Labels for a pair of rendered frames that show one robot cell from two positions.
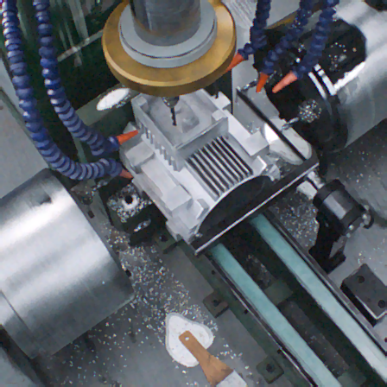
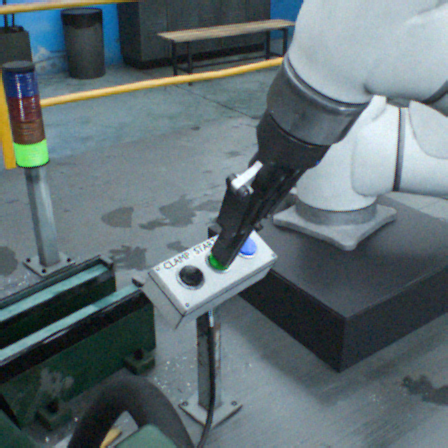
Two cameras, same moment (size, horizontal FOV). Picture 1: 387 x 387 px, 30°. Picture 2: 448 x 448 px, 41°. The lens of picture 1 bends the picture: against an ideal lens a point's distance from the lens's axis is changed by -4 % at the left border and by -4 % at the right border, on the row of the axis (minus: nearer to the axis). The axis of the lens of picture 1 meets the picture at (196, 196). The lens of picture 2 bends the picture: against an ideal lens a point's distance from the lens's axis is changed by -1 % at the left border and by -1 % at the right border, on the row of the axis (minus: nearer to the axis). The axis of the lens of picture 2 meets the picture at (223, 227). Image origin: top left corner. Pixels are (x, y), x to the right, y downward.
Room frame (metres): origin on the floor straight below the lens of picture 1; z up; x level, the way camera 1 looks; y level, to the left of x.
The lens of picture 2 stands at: (0.23, 0.60, 1.47)
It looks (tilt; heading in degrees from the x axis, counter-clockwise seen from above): 28 degrees down; 254
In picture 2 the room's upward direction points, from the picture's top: straight up
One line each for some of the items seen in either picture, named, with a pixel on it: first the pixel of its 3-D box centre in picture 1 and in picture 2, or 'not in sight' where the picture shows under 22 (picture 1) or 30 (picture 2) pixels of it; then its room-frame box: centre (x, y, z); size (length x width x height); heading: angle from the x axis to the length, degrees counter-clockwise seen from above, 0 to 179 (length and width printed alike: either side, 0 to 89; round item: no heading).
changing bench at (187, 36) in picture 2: not in sight; (231, 51); (-1.43, -5.00, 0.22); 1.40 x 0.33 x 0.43; 18
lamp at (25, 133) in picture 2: not in sight; (27, 128); (0.29, -0.54, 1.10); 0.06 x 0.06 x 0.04
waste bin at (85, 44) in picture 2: not in sight; (84, 43); (-0.09, -5.35, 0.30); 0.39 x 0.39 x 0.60
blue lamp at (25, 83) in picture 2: not in sight; (20, 81); (0.29, -0.54, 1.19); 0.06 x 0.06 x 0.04
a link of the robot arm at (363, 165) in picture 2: not in sight; (345, 140); (-0.28, -0.36, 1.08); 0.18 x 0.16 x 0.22; 152
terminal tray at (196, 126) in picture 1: (180, 120); not in sight; (0.64, 0.01, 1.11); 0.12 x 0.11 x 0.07; 30
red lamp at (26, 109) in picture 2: not in sight; (24, 105); (0.29, -0.54, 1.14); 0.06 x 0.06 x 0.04
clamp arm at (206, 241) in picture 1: (256, 207); not in sight; (0.51, -0.09, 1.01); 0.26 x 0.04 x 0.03; 120
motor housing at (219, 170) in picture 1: (199, 166); not in sight; (0.60, -0.01, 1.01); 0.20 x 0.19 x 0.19; 30
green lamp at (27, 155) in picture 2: not in sight; (31, 151); (0.29, -0.54, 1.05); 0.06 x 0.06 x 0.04
